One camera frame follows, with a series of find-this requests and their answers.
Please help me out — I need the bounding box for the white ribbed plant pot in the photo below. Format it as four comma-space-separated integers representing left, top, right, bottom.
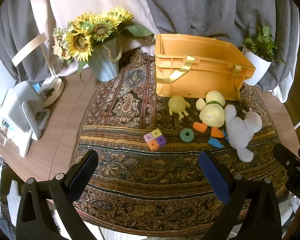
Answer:
242, 47, 271, 86

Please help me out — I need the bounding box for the white wooden desk lamp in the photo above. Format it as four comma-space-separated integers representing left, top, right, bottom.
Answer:
12, 33, 64, 108

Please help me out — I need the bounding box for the yellow duck plush toy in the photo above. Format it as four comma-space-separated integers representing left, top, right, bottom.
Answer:
193, 90, 225, 138

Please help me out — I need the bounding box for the white sheer curtain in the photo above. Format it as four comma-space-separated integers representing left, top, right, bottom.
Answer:
27, 0, 161, 78

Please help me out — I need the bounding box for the white desktop device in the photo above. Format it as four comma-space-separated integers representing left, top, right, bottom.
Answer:
0, 81, 51, 158

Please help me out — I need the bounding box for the blue plastic toy piece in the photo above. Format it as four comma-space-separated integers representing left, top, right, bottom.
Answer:
207, 137, 224, 148

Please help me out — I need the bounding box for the sunflower bouquet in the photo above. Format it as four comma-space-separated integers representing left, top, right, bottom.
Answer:
52, 7, 154, 74

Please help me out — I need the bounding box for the pale blue metal bucket vase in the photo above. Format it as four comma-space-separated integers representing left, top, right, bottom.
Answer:
88, 37, 122, 82

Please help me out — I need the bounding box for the small yellow round-body toy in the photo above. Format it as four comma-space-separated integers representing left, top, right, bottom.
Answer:
168, 95, 190, 120

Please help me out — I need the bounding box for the grey curtain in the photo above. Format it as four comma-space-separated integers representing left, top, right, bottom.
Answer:
0, 0, 300, 102

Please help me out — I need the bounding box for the green foam ring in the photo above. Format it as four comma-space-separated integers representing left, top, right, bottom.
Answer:
179, 128, 195, 143

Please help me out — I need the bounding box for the grey plush animal toy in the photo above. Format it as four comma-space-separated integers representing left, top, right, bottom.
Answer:
224, 105, 262, 163

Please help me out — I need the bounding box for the green potted plant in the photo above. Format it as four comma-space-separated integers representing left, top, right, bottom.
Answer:
242, 25, 286, 64

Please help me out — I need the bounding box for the orange plastic storage crate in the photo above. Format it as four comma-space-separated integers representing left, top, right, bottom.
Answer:
154, 34, 255, 101

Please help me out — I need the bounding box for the multicolour foam cube block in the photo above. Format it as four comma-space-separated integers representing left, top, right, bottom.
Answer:
143, 128, 167, 152

